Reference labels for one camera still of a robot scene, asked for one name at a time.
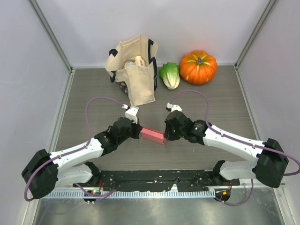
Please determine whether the pink paper box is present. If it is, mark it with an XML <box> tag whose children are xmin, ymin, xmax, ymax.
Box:
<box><xmin>141</xmin><ymin>127</ymin><xmax>166</xmax><ymax>144</ymax></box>

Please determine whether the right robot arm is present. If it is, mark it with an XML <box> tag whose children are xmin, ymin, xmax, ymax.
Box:
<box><xmin>164</xmin><ymin>110</ymin><xmax>289</xmax><ymax>188</ymax></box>

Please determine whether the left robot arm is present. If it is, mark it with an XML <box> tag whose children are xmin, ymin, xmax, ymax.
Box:
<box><xmin>21</xmin><ymin>117</ymin><xmax>142</xmax><ymax>202</ymax></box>

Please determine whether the green lettuce toy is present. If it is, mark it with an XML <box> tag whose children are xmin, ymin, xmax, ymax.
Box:
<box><xmin>159</xmin><ymin>62</ymin><xmax>180</xmax><ymax>90</ymax></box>

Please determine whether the beige canvas tote bag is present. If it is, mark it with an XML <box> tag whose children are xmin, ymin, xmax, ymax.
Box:
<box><xmin>105</xmin><ymin>34</ymin><xmax>158</xmax><ymax>106</ymax></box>

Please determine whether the orange pumpkin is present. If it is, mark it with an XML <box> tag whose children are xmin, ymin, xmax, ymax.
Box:
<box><xmin>179</xmin><ymin>50</ymin><xmax>218</xmax><ymax>85</ymax></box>

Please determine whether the white round container in bag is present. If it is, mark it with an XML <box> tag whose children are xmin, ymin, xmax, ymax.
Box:
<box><xmin>124</xmin><ymin>60</ymin><xmax>135</xmax><ymax>69</ymax></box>

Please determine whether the beige bottle in bag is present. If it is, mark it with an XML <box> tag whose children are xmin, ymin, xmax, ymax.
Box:
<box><xmin>135</xmin><ymin>56</ymin><xmax>147</xmax><ymax>67</ymax></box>

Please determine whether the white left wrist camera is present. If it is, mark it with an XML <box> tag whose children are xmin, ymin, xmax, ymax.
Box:
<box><xmin>122</xmin><ymin>104</ymin><xmax>139</xmax><ymax>124</ymax></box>

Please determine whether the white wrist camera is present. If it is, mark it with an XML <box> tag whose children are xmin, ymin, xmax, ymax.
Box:
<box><xmin>166</xmin><ymin>103</ymin><xmax>182</xmax><ymax>112</ymax></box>
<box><xmin>122</xmin><ymin>104</ymin><xmax>139</xmax><ymax>124</ymax></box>

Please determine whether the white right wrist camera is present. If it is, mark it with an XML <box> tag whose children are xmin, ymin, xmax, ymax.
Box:
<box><xmin>166</xmin><ymin>103</ymin><xmax>182</xmax><ymax>112</ymax></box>

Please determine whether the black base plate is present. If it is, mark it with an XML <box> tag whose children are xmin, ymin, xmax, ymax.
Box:
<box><xmin>79</xmin><ymin>170</ymin><xmax>240</xmax><ymax>192</ymax></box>

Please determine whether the slotted cable duct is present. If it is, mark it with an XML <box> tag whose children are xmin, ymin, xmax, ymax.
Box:
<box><xmin>42</xmin><ymin>188</ymin><xmax>216</xmax><ymax>200</ymax></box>

